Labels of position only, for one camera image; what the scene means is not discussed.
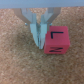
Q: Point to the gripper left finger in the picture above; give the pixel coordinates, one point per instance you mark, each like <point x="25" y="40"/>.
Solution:
<point x="34" y="29"/>

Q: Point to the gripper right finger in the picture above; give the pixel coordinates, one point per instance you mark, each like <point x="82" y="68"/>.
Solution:
<point x="44" y="27"/>

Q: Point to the pink block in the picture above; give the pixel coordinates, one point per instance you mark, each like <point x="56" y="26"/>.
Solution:
<point x="56" y="39"/>

